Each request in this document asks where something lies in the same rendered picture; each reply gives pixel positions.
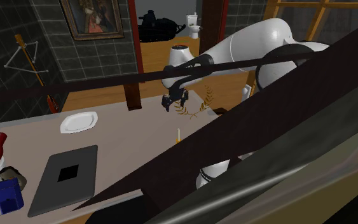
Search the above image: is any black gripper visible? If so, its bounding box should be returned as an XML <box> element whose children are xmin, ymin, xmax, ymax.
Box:
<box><xmin>161</xmin><ymin>85</ymin><xmax>189</xmax><ymax>113</ymax></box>

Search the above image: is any golden laurel wreath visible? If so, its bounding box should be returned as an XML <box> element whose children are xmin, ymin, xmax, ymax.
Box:
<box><xmin>173</xmin><ymin>84</ymin><xmax>214</xmax><ymax>120</ymax></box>

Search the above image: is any black tank-shaped object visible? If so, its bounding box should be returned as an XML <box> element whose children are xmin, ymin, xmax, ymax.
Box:
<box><xmin>137</xmin><ymin>10</ymin><xmax>187</xmax><ymax>43</ymax></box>

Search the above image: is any white toilet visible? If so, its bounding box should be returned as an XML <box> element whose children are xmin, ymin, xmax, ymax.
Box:
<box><xmin>186</xmin><ymin>11</ymin><xmax>202</xmax><ymax>40</ymax></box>

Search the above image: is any dark brown wooden pillar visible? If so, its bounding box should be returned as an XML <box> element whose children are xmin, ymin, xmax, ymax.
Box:
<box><xmin>123</xmin><ymin>0</ymin><xmax>230</xmax><ymax>111</ymax></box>

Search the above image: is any dark brown wooden beam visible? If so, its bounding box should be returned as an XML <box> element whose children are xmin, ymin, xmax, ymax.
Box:
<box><xmin>0</xmin><ymin>17</ymin><xmax>358</xmax><ymax>215</ymax></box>

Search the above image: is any white oval plate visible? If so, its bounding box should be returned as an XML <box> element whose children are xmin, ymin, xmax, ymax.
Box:
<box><xmin>60</xmin><ymin>111</ymin><xmax>99</xmax><ymax>134</ymax></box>

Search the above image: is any grey tablet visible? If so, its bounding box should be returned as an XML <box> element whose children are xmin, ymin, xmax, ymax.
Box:
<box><xmin>27</xmin><ymin>144</ymin><xmax>99</xmax><ymax>218</ymax></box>

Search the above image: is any dark grey lumpy object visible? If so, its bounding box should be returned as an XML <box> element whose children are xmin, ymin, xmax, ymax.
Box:
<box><xmin>0</xmin><ymin>166</ymin><xmax>28</xmax><ymax>192</ymax></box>

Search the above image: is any blue and grey box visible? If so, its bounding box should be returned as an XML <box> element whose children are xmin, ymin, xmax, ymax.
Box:
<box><xmin>0</xmin><ymin>177</ymin><xmax>25</xmax><ymax>217</ymax></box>

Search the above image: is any framed wall painting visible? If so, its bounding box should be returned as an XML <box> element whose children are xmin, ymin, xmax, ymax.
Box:
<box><xmin>59</xmin><ymin>0</ymin><xmax>125</xmax><ymax>41</ymax></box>

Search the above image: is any brown pole with white frame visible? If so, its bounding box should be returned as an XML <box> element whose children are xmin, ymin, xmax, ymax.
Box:
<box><xmin>3</xmin><ymin>33</ymin><xmax>60</xmax><ymax>115</ymax></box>

